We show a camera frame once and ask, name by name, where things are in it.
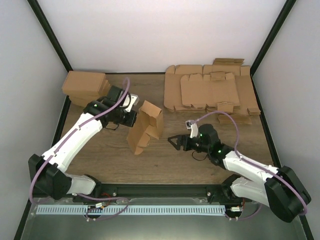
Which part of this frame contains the bottom folded cardboard box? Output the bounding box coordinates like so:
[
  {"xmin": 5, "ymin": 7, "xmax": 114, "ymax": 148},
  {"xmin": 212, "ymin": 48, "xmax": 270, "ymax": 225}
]
[{"xmin": 70, "ymin": 98, "xmax": 91, "ymax": 108}]

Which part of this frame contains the brown cardboard box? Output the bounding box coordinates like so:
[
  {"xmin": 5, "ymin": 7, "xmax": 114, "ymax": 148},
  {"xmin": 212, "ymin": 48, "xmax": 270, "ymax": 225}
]
[{"xmin": 126, "ymin": 100, "xmax": 164, "ymax": 155}]

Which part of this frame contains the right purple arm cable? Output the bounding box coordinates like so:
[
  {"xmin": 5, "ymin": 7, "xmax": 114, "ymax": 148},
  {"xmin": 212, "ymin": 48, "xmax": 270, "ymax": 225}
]
[{"xmin": 192, "ymin": 111, "xmax": 309, "ymax": 221}]

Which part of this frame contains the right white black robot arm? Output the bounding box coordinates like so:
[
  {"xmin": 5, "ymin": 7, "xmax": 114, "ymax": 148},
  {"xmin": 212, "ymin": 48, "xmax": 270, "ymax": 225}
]
[{"xmin": 167, "ymin": 121, "xmax": 312, "ymax": 223}]

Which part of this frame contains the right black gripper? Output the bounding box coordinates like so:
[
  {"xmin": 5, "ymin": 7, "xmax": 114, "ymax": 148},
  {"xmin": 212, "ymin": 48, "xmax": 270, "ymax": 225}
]
[{"xmin": 168, "ymin": 134, "xmax": 211, "ymax": 154}]

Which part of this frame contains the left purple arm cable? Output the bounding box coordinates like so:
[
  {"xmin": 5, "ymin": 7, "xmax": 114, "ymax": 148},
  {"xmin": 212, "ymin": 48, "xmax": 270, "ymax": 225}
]
[{"xmin": 29, "ymin": 76, "xmax": 132, "ymax": 223}]

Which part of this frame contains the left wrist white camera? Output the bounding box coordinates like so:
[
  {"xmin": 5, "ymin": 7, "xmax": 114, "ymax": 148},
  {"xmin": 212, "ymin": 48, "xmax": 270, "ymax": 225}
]
[{"xmin": 121, "ymin": 93, "xmax": 139, "ymax": 112}]

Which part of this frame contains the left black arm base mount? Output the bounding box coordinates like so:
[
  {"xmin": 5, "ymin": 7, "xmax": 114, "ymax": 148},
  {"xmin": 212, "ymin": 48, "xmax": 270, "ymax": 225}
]
[{"xmin": 72, "ymin": 183, "xmax": 129, "ymax": 204}]

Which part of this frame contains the right black corner frame post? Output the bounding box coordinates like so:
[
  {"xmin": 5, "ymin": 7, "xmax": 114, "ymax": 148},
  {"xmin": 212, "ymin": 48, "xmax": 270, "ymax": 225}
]
[{"xmin": 250, "ymin": 0, "xmax": 297, "ymax": 76}]

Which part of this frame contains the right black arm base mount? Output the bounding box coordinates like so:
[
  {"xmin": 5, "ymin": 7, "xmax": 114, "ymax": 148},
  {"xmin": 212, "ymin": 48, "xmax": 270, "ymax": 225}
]
[{"xmin": 205, "ymin": 184, "xmax": 244, "ymax": 205}]

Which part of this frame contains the black corner frame post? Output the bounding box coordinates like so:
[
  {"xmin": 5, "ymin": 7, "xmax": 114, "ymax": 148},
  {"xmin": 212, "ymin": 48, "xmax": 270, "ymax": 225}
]
[
  {"xmin": 250, "ymin": 0, "xmax": 297, "ymax": 76},
  {"xmin": 27, "ymin": 0, "xmax": 73, "ymax": 72}
]

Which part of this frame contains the light blue slotted cable duct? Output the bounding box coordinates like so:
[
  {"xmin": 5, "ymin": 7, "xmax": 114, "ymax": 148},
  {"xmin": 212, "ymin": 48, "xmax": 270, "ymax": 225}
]
[{"xmin": 35, "ymin": 204, "xmax": 226, "ymax": 216}]

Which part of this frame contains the pile of flat cardboard blanks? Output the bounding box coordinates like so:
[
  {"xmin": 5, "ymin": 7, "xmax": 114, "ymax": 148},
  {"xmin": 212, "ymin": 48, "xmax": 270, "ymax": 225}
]
[{"xmin": 163, "ymin": 58, "xmax": 261, "ymax": 125}]

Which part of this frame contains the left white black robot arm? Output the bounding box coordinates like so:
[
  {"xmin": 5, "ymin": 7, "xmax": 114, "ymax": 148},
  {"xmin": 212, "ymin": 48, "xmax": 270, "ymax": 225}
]
[{"xmin": 28, "ymin": 85, "xmax": 139, "ymax": 202}]

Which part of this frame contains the left black corner frame post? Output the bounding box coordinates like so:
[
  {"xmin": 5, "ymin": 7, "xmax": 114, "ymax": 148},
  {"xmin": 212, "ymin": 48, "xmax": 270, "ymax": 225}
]
[{"xmin": 27, "ymin": 0, "xmax": 73, "ymax": 72}]

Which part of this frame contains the black aluminium frame rail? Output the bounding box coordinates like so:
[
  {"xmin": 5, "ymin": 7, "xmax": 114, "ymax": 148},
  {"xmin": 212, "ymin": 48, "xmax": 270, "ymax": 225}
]
[{"xmin": 32, "ymin": 183, "xmax": 296, "ymax": 201}]

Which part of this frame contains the wrist white camera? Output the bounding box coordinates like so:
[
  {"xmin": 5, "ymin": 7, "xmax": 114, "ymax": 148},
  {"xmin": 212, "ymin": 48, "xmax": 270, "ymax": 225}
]
[
  {"xmin": 185, "ymin": 120, "xmax": 199, "ymax": 138},
  {"xmin": 121, "ymin": 93, "xmax": 139, "ymax": 112}
]

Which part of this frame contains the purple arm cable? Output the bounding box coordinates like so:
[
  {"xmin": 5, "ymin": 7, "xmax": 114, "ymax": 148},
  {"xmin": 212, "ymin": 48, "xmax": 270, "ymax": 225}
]
[
  {"xmin": 29, "ymin": 76, "xmax": 132, "ymax": 223},
  {"xmin": 192, "ymin": 111, "xmax": 309, "ymax": 221}
]

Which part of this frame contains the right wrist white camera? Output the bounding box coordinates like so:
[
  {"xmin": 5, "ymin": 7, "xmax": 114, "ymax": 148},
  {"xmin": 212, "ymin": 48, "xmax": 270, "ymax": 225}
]
[{"xmin": 185, "ymin": 120, "xmax": 199, "ymax": 138}]

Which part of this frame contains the top folded cardboard box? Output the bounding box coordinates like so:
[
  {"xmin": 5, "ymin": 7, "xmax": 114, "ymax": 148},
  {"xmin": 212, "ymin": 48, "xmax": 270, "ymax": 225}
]
[{"xmin": 62, "ymin": 71, "xmax": 106, "ymax": 96}]

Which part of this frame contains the folded cardboard box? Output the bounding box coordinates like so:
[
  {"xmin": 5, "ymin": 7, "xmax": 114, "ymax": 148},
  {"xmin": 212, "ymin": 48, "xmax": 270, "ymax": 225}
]
[
  {"xmin": 69, "ymin": 95, "xmax": 100, "ymax": 107},
  {"xmin": 62, "ymin": 71, "xmax": 106, "ymax": 96},
  {"xmin": 70, "ymin": 83, "xmax": 111, "ymax": 102},
  {"xmin": 65, "ymin": 79, "xmax": 110, "ymax": 99},
  {"xmin": 70, "ymin": 98, "xmax": 91, "ymax": 108}
]

